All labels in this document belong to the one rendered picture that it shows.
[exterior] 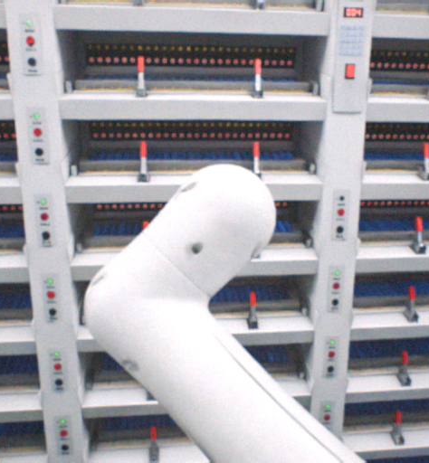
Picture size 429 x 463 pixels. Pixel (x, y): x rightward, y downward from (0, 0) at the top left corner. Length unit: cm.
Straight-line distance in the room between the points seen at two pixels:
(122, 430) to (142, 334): 93
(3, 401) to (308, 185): 95
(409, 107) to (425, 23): 19
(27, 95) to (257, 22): 53
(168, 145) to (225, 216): 75
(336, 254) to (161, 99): 56
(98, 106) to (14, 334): 59
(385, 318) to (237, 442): 89
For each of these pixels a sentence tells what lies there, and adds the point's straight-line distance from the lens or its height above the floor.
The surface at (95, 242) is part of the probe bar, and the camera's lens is 106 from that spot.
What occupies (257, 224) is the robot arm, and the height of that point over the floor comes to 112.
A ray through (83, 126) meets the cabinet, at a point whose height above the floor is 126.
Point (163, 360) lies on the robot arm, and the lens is 38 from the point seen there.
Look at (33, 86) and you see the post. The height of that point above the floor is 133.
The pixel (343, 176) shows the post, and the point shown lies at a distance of 103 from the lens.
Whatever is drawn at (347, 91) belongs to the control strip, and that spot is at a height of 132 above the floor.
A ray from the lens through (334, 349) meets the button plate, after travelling 115.
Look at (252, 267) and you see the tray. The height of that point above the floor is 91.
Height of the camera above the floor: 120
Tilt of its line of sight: 12 degrees down
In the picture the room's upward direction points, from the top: straight up
